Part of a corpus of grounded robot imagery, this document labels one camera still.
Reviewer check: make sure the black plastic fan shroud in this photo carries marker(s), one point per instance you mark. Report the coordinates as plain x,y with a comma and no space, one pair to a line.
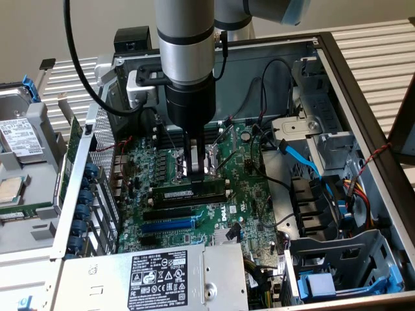
308,201

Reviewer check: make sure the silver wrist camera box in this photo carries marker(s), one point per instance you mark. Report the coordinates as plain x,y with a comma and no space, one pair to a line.
136,89

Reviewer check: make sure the black angled connector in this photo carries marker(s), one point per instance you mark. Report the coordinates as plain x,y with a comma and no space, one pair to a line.
234,231

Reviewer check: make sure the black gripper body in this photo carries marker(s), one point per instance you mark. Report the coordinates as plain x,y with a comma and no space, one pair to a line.
191,107

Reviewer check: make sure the metal port block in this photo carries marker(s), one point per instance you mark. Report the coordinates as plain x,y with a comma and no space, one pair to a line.
118,162
117,186

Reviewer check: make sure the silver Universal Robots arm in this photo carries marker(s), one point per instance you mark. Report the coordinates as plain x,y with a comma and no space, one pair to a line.
184,19

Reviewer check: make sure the grey disk bay cage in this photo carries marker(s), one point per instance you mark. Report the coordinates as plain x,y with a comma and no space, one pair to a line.
356,249

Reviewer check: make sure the grey parts rack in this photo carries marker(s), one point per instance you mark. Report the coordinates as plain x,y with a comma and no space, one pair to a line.
39,181

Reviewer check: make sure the long black expansion slot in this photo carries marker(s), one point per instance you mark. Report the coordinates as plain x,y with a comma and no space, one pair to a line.
167,214

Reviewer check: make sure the dark blue card clip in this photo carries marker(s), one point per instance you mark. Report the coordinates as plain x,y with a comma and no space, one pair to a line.
86,197
79,227
83,212
91,170
75,243
85,183

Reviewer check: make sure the silver socket cover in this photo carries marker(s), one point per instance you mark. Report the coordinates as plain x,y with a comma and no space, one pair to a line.
214,155

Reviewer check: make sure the green Dell motherboard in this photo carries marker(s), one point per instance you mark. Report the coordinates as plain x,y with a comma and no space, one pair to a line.
240,175

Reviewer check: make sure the silver disk bay cage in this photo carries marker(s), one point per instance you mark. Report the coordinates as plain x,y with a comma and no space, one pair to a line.
327,142

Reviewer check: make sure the silver power supply box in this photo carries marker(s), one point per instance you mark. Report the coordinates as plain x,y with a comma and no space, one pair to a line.
107,285

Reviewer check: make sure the open PC case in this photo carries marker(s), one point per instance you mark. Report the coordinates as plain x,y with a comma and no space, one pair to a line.
246,64

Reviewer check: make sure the green RAM stick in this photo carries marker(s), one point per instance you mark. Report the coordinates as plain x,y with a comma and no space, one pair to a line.
32,209
214,189

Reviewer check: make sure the small blue plastic tab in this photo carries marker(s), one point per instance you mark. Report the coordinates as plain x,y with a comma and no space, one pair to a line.
26,304

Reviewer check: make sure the black rating label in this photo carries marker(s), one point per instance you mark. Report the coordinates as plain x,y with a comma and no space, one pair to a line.
159,278

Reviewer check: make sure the silver coin battery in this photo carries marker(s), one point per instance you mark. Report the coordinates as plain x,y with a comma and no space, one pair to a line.
247,136

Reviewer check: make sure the green graphics card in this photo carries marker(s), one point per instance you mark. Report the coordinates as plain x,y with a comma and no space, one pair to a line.
74,139

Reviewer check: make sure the silver CPU chip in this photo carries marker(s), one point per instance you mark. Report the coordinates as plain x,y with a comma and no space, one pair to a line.
9,189

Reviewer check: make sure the silver finned heatsink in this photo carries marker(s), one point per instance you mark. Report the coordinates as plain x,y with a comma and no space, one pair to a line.
220,238

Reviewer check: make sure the black box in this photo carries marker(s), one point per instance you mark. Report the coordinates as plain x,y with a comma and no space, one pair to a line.
133,37

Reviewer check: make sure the short black expansion slot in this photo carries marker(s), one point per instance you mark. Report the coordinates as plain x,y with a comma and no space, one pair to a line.
148,240

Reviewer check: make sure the black RAM slot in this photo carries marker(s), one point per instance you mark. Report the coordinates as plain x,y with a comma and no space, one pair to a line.
210,129
189,202
210,138
210,134

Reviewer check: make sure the silver hard disk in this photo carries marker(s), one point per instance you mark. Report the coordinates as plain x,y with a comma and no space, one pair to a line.
19,136

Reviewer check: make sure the blue plastic bracket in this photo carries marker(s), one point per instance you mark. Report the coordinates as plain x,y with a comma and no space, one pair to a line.
32,90

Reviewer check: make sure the blue expansion slot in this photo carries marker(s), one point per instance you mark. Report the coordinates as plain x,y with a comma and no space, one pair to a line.
167,225

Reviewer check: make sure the blue disk carrier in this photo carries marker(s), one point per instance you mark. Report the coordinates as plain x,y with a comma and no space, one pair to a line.
304,290

